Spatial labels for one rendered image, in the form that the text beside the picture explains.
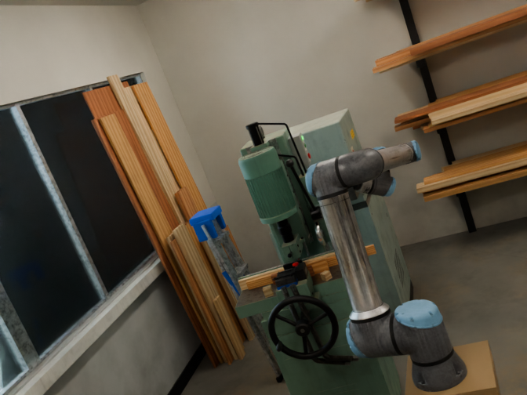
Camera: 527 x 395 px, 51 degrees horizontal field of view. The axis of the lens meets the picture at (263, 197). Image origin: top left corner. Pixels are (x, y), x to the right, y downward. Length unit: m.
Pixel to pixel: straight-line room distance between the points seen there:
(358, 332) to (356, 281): 0.19
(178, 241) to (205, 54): 1.79
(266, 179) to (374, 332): 0.80
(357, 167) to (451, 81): 2.74
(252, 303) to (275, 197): 0.49
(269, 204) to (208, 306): 1.69
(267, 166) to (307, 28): 2.41
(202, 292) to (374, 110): 2.01
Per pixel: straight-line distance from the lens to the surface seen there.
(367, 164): 1.94
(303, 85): 4.67
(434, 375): 2.05
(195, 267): 3.87
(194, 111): 4.99
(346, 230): 1.98
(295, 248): 2.49
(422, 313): 1.98
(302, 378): 2.66
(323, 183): 1.96
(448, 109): 4.15
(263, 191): 2.38
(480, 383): 2.06
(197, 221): 3.32
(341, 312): 2.48
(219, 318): 3.98
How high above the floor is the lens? 1.84
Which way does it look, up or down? 12 degrees down
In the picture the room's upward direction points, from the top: 21 degrees counter-clockwise
